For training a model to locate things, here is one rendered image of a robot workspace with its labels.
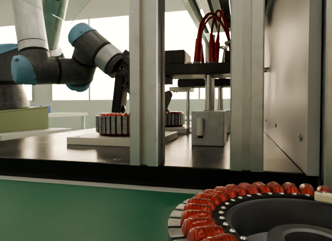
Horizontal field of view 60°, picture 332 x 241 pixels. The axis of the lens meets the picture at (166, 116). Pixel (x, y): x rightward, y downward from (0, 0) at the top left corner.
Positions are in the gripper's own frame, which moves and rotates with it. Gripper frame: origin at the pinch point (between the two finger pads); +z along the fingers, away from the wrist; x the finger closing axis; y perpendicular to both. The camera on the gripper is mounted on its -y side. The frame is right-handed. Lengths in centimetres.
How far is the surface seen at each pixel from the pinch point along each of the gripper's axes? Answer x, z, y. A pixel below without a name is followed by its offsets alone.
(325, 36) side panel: -46, 14, 23
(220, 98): -2.7, 7.6, 12.5
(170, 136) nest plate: -23.3, 6.6, 2.5
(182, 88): -3.0, -1.1, 8.7
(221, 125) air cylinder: -28.0, 12.3, 9.9
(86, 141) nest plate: -31.7, -2.0, -5.0
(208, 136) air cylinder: -28.0, 11.8, 7.4
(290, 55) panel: -35.8, 13.3, 22.1
